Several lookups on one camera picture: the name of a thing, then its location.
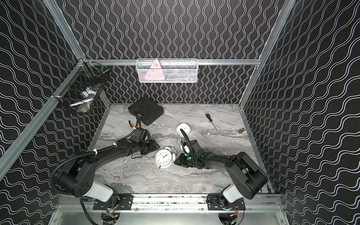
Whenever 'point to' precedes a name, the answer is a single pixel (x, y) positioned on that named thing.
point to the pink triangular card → (155, 71)
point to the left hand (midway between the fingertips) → (157, 145)
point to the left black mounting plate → (125, 202)
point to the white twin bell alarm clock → (164, 158)
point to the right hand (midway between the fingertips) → (175, 162)
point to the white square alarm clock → (184, 127)
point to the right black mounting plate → (213, 203)
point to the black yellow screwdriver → (208, 116)
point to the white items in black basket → (86, 97)
